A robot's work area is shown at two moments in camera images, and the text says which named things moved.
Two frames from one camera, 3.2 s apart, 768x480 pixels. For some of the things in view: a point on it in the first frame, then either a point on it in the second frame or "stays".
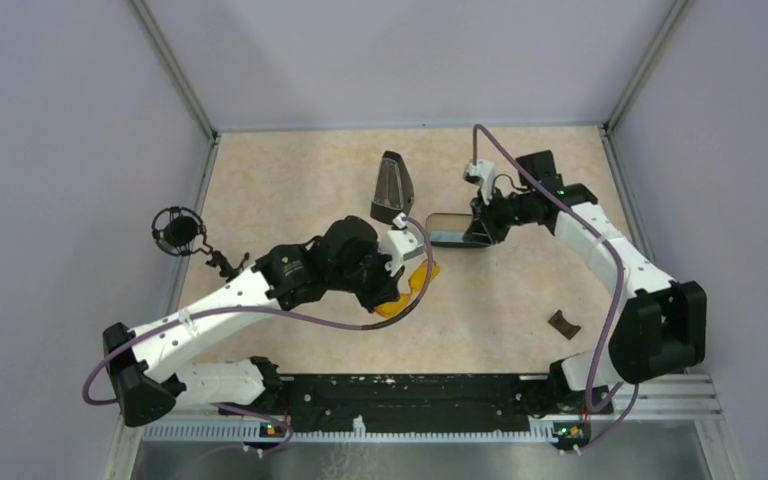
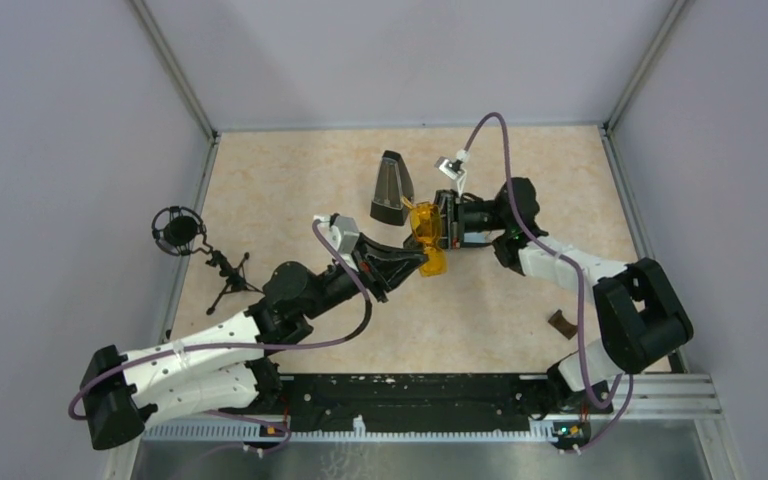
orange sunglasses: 417,282 → 426,226
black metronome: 394,191 stays
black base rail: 386,402 stays
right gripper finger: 476,233 → 450,229
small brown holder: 559,321 stays
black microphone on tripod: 180,231 stays
